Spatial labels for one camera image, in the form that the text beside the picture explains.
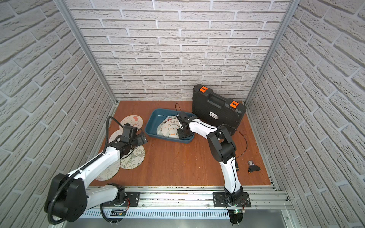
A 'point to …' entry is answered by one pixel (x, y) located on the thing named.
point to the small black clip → (252, 167)
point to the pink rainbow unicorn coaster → (113, 135)
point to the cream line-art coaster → (134, 159)
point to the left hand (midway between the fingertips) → (141, 136)
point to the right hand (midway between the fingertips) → (184, 134)
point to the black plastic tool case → (212, 107)
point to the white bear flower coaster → (170, 128)
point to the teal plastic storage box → (151, 123)
